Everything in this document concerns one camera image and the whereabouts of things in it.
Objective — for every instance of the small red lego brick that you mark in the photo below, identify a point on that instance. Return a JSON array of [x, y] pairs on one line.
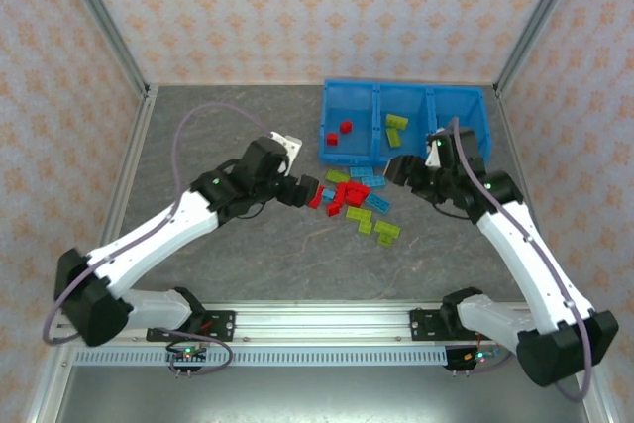
[[332, 209], [332, 138], [346, 126]]

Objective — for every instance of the left black and white robot arm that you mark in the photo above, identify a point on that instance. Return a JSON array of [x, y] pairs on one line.
[[148, 240]]

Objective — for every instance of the right black and white robot arm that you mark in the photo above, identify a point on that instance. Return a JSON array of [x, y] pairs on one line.
[[517, 252]]

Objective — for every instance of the small blue lego brick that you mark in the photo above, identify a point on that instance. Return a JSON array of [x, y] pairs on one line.
[[329, 193]]

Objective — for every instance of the small green lego brick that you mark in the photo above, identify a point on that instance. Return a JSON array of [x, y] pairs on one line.
[[385, 240], [365, 226]]

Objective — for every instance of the blue three-compartment plastic bin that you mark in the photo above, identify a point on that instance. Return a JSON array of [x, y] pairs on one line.
[[354, 96]]

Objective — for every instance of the right small circuit board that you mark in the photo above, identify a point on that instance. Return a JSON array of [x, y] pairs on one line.
[[478, 356]]

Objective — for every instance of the small circuit board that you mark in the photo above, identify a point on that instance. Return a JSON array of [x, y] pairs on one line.
[[478, 356], [188, 354]]

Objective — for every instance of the left small circuit board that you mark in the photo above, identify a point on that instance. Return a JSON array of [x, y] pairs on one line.
[[188, 354]]

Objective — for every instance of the grey metal shelf panel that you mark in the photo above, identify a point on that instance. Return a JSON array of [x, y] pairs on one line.
[[322, 393]]

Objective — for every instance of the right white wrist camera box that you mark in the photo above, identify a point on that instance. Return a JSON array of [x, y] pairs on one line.
[[434, 155]]

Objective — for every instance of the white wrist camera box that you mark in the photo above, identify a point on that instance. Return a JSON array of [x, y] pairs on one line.
[[434, 155], [289, 148]]

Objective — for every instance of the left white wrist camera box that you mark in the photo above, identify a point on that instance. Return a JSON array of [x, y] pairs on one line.
[[289, 148]]

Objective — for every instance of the right aluminium table side rail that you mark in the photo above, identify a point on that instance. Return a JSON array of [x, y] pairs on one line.
[[515, 145]]

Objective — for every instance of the aluminium table side rail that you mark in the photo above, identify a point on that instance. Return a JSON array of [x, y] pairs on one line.
[[515, 145], [134, 145]]

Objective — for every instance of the left aluminium table side rail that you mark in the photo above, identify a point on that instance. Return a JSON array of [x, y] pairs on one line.
[[134, 145]]

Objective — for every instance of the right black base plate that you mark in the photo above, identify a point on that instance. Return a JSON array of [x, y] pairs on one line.
[[421, 324]]

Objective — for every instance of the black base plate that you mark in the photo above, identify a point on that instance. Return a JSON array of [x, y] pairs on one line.
[[223, 324], [421, 324]]

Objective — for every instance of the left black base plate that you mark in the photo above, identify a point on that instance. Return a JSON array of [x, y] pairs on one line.
[[223, 324]]

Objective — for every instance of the right aluminium upright post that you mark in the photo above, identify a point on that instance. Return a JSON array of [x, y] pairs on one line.
[[534, 27]]

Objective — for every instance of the aluminium upright post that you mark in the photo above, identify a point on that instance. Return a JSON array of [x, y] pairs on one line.
[[106, 27], [534, 27]]

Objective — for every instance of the left aluminium upright post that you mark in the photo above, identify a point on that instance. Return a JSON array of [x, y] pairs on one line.
[[106, 27]]

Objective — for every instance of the right aluminium lower frame rail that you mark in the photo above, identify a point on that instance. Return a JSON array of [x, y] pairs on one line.
[[603, 413]]

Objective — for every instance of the aluminium frame rail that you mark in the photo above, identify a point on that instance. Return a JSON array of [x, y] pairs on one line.
[[603, 413], [47, 393]]

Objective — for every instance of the left aluminium lower frame rail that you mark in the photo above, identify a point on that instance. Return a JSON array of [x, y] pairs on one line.
[[47, 393]]

